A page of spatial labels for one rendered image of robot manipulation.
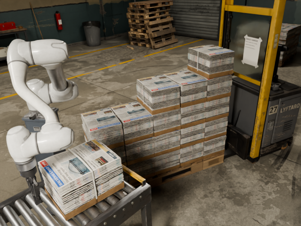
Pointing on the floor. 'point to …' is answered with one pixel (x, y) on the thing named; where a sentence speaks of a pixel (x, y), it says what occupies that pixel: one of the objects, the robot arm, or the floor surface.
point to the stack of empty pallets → (142, 13)
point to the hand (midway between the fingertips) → (36, 198)
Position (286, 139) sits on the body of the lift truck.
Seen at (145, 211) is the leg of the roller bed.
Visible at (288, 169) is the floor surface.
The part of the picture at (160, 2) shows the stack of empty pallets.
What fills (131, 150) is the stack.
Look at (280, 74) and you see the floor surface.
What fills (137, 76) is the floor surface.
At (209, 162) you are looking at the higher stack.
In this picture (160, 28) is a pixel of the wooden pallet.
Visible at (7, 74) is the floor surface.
